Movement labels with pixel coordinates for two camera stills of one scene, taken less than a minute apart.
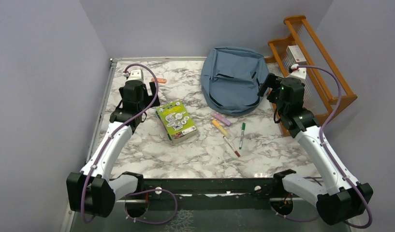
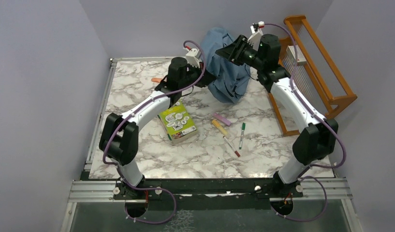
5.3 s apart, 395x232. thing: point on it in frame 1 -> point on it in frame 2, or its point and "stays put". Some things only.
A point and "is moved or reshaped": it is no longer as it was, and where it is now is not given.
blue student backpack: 230,78 is moved or reshaped
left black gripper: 150,98 -> 206,78
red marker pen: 231,146 stays put
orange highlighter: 159,80 stays put
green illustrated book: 176,121 stays put
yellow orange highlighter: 221,128 stays put
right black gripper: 270,82 -> 233,51
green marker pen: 243,129 stays put
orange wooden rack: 325,87 stays put
